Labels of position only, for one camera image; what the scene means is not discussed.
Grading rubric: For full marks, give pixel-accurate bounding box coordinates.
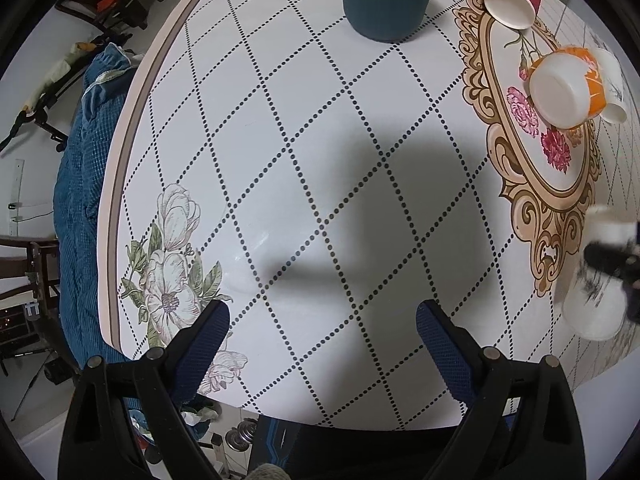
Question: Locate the orange and white bowl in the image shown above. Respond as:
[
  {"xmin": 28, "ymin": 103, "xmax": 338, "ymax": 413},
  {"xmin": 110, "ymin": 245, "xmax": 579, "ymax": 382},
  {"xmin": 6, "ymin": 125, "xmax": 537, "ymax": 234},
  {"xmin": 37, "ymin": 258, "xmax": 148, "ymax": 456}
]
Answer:
[{"xmin": 528, "ymin": 46, "xmax": 608, "ymax": 130}]

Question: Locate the black and blue box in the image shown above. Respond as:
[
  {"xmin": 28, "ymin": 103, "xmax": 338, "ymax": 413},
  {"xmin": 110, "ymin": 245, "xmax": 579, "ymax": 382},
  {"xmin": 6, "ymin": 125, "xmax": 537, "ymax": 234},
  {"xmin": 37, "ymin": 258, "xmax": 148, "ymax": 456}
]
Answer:
[{"xmin": 249, "ymin": 414, "xmax": 306, "ymax": 478}]

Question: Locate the blue quilt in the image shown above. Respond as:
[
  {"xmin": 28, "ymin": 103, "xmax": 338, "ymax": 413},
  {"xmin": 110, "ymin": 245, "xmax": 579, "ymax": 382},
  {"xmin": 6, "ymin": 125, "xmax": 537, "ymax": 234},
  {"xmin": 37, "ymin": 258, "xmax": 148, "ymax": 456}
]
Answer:
[{"xmin": 53, "ymin": 42, "xmax": 151, "ymax": 367}]

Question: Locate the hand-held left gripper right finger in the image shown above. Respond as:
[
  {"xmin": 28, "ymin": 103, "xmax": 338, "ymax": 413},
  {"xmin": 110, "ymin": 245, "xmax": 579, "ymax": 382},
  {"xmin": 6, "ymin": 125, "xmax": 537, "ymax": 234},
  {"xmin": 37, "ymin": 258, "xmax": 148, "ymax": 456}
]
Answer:
[{"xmin": 416, "ymin": 300, "xmax": 587, "ymax": 480}]

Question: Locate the white mug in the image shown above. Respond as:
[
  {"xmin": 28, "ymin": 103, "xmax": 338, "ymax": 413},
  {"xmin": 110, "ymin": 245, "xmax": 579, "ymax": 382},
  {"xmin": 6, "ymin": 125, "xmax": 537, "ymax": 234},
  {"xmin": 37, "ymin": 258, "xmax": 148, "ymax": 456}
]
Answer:
[{"xmin": 593, "ymin": 48, "xmax": 629, "ymax": 125}]

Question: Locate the brown wooden chair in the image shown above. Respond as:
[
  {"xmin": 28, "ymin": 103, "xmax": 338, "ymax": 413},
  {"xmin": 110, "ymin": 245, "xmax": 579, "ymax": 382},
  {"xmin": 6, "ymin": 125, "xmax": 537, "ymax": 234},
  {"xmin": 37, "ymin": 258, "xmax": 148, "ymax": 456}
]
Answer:
[{"xmin": 0, "ymin": 235, "xmax": 62, "ymax": 317}]

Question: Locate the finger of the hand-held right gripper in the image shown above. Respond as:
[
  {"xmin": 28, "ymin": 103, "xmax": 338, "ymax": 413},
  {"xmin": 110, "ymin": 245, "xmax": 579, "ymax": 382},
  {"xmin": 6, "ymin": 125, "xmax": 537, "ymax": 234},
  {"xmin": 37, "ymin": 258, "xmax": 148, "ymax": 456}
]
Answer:
[{"xmin": 584, "ymin": 240, "xmax": 640, "ymax": 323}]

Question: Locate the black tripod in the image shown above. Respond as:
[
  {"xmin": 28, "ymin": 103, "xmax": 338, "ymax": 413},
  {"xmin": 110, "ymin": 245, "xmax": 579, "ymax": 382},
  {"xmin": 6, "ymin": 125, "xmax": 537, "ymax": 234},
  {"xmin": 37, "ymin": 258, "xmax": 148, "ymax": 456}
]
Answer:
[{"xmin": 9, "ymin": 345, "xmax": 81, "ymax": 423}]

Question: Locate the metal dumbbell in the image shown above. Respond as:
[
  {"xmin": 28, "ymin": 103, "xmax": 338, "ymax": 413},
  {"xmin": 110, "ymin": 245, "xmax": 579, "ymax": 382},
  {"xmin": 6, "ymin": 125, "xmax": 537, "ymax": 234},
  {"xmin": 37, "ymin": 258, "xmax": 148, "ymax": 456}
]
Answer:
[{"xmin": 226, "ymin": 420, "xmax": 258, "ymax": 455}]

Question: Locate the white printed cup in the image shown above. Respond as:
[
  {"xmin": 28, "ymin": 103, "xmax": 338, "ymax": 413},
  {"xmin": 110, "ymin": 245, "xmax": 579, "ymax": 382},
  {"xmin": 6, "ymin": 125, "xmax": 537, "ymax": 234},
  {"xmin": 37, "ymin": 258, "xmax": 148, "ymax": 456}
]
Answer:
[{"xmin": 554, "ymin": 204, "xmax": 637, "ymax": 342}]

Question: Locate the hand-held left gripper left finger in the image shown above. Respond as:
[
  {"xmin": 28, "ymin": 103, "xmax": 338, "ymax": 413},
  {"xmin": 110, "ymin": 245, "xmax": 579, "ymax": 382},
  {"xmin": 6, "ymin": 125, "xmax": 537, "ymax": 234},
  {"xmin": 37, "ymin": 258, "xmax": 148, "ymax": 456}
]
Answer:
[{"xmin": 57, "ymin": 299, "xmax": 232, "ymax": 480}]

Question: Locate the black stand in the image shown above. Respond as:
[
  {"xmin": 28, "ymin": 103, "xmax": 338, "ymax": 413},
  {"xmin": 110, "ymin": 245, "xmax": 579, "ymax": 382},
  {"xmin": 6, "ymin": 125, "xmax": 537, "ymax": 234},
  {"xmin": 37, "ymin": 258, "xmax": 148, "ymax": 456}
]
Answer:
[{"xmin": 0, "ymin": 91, "xmax": 69, "ymax": 153}]

